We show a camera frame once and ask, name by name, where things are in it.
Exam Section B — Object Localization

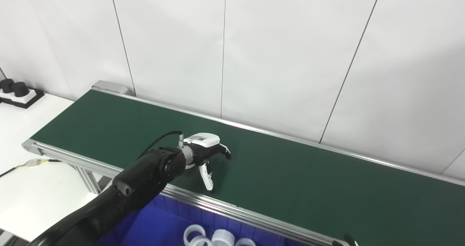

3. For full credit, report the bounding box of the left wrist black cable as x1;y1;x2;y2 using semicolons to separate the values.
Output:
137;130;185;160

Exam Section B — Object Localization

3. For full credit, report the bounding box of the blue plastic bin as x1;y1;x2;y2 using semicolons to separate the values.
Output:
95;193;306;246

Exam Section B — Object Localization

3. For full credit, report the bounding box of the aluminium conveyor leg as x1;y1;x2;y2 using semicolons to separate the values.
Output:
74;164;122;195

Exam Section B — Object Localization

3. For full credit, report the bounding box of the table cable with pale connector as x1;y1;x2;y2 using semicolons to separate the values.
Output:
0;158;62;178

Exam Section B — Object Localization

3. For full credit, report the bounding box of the black cylindrical part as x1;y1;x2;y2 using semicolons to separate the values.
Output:
0;78;15;94
12;81;29;97

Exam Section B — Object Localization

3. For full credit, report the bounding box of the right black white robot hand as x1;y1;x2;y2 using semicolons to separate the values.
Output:
332;233;360;246

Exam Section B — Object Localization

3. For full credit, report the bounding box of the grey conveyor end cover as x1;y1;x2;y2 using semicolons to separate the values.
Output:
92;80;129;95

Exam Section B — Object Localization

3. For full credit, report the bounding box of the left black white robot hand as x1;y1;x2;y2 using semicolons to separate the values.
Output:
183;132;232;193

